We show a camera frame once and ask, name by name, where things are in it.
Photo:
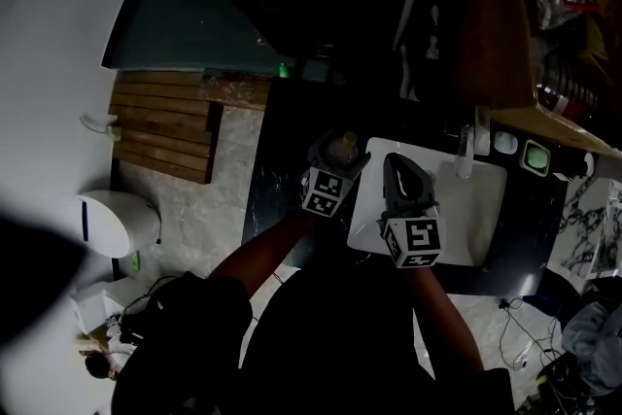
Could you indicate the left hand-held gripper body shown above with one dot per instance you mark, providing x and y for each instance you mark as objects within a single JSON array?
[{"x": 324, "y": 192}]

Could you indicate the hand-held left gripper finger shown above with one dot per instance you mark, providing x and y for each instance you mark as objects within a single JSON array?
[
  {"x": 362, "y": 164},
  {"x": 316, "y": 147}
]

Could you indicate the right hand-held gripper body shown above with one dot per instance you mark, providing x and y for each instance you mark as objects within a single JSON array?
[{"x": 415, "y": 235}]

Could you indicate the brown bottle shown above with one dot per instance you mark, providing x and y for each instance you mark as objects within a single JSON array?
[{"x": 341, "y": 151}]

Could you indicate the person's right forearm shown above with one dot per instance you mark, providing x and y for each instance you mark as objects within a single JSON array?
[{"x": 444, "y": 316}]

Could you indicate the person's left forearm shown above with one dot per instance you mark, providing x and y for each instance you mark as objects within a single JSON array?
[{"x": 262, "y": 248}]

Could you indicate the black sink counter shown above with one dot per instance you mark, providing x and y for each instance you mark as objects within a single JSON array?
[{"x": 286, "y": 150}]

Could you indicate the white sink basin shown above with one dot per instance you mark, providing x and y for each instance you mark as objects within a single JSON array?
[{"x": 478, "y": 209}]

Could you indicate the small green bottle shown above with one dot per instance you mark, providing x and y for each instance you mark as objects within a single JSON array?
[{"x": 284, "y": 70}]

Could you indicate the clear plastic bottle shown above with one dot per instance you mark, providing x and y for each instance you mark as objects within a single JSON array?
[{"x": 566, "y": 87}]

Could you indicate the chrome faucet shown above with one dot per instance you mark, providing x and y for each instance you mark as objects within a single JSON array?
[{"x": 464, "y": 153}]

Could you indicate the white soap dish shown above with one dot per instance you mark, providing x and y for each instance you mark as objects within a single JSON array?
[{"x": 505, "y": 142}]

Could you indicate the person's black clothing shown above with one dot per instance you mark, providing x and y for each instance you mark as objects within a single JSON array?
[{"x": 330, "y": 345}]

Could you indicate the wooden slat floor mat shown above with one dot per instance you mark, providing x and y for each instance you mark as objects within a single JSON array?
[{"x": 162, "y": 126}]

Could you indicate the dark teal shower tray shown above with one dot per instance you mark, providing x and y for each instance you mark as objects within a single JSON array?
[{"x": 194, "y": 29}]

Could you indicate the white pipe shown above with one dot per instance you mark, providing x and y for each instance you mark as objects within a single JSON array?
[{"x": 412, "y": 0}]

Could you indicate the marble patterned cabinet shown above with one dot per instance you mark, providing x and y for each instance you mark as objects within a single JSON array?
[{"x": 590, "y": 228}]

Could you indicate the brown cardboard box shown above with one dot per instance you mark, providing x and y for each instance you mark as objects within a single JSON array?
[{"x": 500, "y": 39}]

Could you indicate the green floor item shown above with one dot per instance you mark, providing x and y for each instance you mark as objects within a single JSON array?
[{"x": 134, "y": 262}]

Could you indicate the grey clothing pile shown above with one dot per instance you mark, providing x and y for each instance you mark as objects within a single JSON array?
[{"x": 595, "y": 345}]

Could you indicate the white toilet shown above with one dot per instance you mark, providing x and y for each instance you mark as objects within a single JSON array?
[{"x": 114, "y": 223}]

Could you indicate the black bag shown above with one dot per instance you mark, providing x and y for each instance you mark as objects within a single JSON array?
[{"x": 141, "y": 311}]

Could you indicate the white box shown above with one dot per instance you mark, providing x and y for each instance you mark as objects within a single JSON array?
[{"x": 94, "y": 306}]

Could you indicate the white wall holder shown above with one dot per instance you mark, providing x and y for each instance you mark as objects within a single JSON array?
[{"x": 99, "y": 124}]

